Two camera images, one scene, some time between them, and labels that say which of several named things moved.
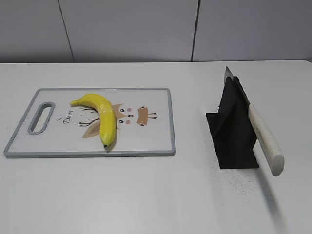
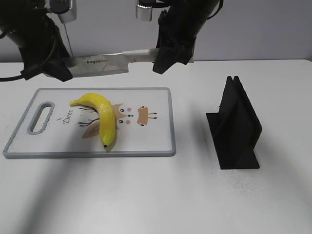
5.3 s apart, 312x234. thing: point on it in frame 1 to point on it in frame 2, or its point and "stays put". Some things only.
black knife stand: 231,129 stays put
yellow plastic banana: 107,115 stays put
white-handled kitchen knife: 265,140 to 89,65
